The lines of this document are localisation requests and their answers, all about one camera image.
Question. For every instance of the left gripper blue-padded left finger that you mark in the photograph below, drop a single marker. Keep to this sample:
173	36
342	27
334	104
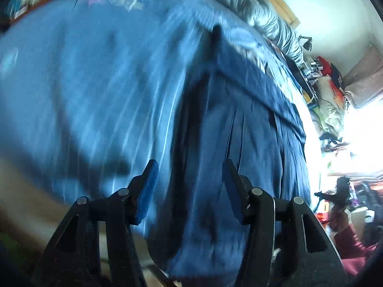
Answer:
72	256

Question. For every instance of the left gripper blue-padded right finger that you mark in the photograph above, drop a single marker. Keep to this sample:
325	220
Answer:
286	244

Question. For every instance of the navy blue garment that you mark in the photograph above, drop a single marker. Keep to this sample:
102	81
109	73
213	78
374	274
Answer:
229	110

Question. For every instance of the red sleeved forearm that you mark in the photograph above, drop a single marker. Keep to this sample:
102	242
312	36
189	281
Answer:
352	252

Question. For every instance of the cluttered bedside clothes pile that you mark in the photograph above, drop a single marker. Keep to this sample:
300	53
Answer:
326	101

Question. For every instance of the black desk lamp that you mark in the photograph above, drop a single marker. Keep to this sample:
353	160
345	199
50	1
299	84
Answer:
307	45

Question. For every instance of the blue striped bed sheet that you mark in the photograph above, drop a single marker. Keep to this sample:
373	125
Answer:
90	90

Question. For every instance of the grey quilted duvet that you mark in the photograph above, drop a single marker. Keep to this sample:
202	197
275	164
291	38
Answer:
261	15

